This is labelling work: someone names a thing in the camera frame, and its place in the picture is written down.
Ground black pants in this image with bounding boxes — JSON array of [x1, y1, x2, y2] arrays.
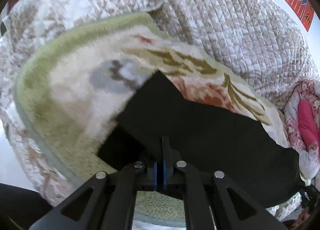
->
[[98, 72, 304, 208]]

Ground pink floral comforter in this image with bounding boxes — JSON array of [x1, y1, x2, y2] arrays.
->
[[284, 80, 319, 179]]

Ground floral fleece blanket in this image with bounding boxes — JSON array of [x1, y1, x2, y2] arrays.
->
[[13, 11, 303, 228]]

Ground quilted beige bedspread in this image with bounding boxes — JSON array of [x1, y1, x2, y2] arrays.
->
[[1, 0, 317, 206]]

